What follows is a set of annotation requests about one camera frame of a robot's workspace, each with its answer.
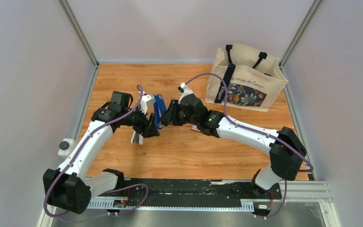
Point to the red white staple box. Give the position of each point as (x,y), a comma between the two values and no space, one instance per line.
(194,127)

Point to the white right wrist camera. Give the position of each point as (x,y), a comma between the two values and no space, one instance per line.
(184,91)

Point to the blue stapler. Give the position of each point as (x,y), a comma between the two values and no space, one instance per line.
(159,110)

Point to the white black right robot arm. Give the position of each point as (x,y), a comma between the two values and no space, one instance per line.
(283,147)

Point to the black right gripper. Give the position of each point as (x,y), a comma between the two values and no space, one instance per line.
(169,117)

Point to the beige floral tote bag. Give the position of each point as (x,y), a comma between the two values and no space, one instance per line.
(246,77)

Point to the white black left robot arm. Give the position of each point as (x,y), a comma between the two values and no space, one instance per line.
(67,187)

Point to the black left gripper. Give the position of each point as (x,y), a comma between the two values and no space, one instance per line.
(146,128)

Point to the aluminium frame rail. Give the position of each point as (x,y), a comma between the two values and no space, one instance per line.
(304,204)

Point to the white stapler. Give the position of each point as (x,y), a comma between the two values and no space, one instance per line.
(137,138)

